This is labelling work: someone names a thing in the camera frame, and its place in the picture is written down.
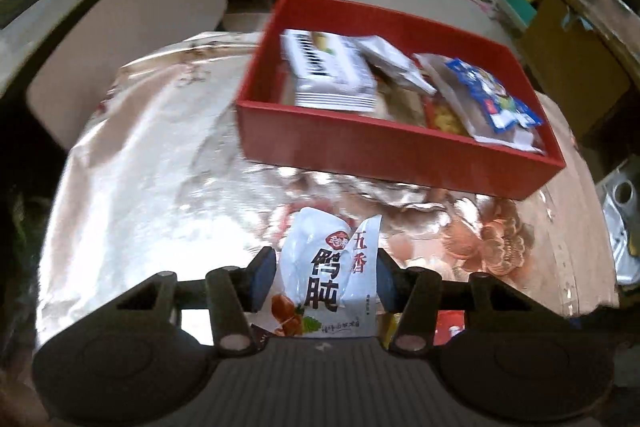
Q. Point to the wooden cabinet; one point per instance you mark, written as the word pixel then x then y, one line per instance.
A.
pixel 565 57

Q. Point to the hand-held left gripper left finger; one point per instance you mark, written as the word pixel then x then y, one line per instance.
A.
pixel 262 279

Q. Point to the white snack packet red logo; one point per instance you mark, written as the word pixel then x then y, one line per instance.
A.
pixel 320 277

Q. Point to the grey coffee table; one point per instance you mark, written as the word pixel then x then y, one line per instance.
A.
pixel 150 7

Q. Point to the clear cake packet blue print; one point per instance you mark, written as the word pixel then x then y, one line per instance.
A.
pixel 505 138

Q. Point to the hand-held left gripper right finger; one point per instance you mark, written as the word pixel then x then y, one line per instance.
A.
pixel 387 279

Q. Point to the blue cartoon snack packet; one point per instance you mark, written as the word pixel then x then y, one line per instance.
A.
pixel 490 92

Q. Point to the blue bun packet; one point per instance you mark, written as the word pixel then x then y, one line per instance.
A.
pixel 400 104

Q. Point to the red cardboard box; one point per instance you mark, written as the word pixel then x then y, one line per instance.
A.
pixel 375 152

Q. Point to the silver grey snack packet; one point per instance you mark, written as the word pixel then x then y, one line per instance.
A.
pixel 395 62

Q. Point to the clear waffle packet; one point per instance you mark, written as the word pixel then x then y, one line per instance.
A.
pixel 445 119

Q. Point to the white hazelnut wafer packet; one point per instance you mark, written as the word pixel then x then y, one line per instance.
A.
pixel 330 77

